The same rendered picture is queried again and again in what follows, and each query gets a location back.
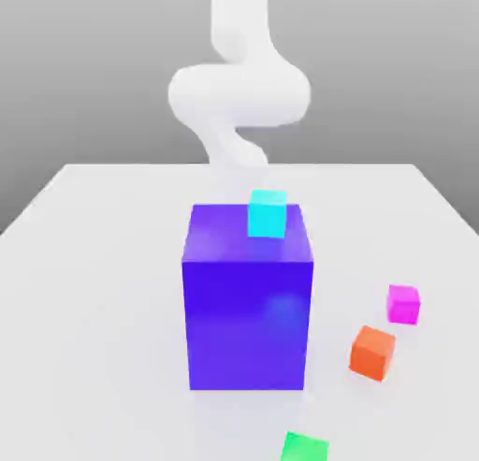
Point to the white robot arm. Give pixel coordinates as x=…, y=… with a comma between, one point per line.
x=239, y=94

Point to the small cyan cube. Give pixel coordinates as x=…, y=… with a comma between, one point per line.
x=266, y=218

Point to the small magenta cube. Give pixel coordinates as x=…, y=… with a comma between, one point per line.
x=402, y=306

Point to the small orange cube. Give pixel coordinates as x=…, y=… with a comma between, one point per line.
x=371, y=354

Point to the small green cube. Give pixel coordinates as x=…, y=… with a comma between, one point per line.
x=304, y=449

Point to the large purple box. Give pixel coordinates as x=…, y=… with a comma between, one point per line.
x=247, y=319

